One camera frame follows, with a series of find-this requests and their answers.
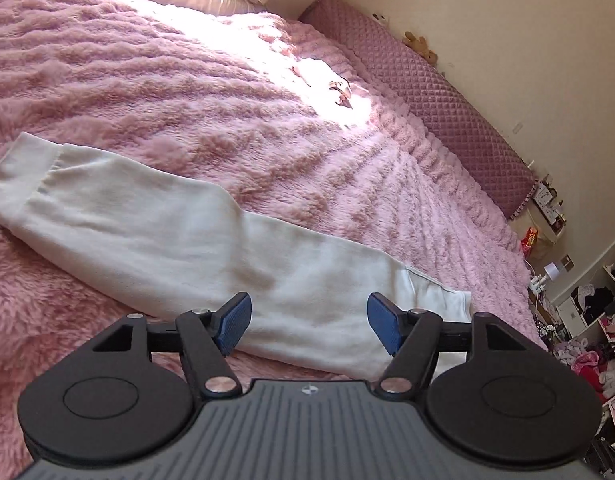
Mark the white open wardrobe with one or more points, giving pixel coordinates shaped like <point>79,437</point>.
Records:
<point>595,320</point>

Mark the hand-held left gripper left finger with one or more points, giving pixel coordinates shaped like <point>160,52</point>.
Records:
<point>236,321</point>

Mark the white table lamp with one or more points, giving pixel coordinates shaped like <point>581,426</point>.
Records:
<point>550,272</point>

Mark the wooden bedside table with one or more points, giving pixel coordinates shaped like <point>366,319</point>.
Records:
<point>542,310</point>

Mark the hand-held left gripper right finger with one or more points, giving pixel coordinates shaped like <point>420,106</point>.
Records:
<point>382,321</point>

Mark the pile of pink clothes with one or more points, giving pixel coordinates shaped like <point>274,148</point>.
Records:
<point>587,360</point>

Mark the small pink hair accessory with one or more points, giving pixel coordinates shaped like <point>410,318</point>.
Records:
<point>341,91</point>

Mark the brown teddy bear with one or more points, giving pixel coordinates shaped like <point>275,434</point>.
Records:
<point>421,45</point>

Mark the wall socket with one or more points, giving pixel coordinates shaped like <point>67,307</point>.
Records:
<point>566,262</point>

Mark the pink fluffy blanket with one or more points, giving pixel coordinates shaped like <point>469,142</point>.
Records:
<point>187,85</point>

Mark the white printed sweatshirt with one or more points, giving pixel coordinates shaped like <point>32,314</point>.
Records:
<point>187,240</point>

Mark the pink quilted headboard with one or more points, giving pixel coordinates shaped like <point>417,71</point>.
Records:
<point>437,90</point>

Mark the red snack bag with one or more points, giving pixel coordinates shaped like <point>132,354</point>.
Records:
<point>530,238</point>

